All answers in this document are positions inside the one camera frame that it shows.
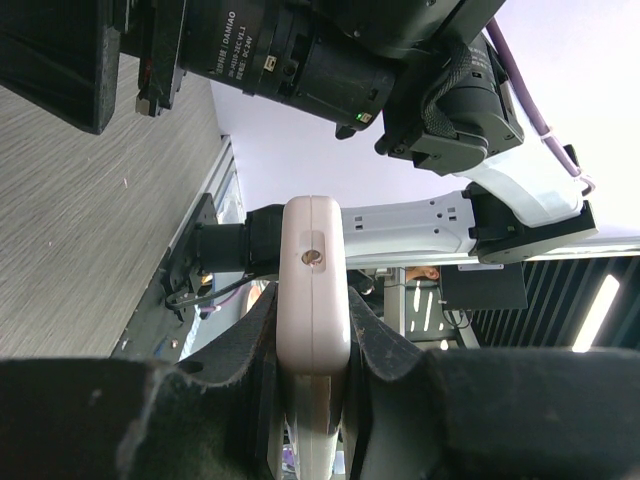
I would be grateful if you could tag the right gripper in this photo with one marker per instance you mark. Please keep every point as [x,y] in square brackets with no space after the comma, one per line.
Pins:
[63,56]

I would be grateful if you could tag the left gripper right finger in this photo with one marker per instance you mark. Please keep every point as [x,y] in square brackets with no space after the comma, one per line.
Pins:
[486,413]

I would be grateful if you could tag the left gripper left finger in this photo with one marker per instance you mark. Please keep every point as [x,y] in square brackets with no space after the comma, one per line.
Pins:
[212,416]

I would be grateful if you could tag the white remote control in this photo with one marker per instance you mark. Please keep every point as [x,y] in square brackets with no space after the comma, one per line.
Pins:
[313,333]

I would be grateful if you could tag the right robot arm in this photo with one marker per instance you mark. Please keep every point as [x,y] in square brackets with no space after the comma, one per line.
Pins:
[438,74]

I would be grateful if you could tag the person in background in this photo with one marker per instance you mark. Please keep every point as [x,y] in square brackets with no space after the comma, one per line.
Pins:
[422,273]

